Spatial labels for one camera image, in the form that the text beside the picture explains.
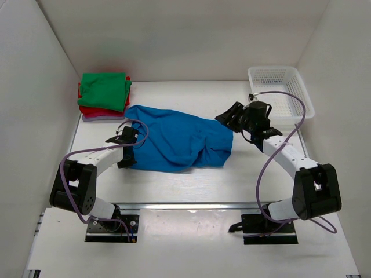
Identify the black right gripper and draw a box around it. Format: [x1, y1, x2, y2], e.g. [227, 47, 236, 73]
[215, 103, 254, 134]

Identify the blue t-shirt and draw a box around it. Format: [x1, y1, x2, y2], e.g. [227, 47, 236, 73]
[126, 105, 233, 173]

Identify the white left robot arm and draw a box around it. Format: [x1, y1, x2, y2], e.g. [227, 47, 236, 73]
[63, 126, 139, 231]

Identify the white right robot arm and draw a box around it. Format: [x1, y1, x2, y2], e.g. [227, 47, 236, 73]
[215, 101, 342, 232]

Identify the white plastic mesh basket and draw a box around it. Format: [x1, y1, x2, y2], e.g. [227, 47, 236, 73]
[248, 66, 315, 126]

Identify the folded purple t-shirt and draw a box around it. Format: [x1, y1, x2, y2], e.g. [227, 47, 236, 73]
[82, 115, 125, 122]

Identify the folded green t-shirt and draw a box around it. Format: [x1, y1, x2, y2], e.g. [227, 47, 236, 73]
[77, 72, 132, 112]

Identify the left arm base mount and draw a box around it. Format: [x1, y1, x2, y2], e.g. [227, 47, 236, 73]
[85, 210, 140, 243]

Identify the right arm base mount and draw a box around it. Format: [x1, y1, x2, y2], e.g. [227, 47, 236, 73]
[228, 208, 299, 246]

